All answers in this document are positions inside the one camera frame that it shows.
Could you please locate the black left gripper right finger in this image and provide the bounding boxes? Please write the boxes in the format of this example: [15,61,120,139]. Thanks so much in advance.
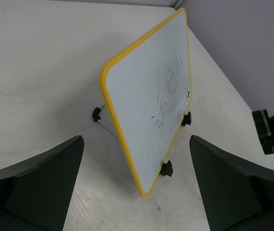
[189,135,274,231]

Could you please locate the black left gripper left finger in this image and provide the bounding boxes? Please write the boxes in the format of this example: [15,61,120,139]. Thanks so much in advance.
[0,135,84,231]

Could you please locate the black felt whiteboard eraser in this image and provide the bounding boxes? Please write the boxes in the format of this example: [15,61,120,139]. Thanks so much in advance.
[252,109,274,155]

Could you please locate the yellow framed small whiteboard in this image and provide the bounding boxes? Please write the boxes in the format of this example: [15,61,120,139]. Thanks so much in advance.
[100,8,192,197]

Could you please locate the wire whiteboard stand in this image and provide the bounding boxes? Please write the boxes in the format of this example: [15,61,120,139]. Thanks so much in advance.
[92,105,192,177]

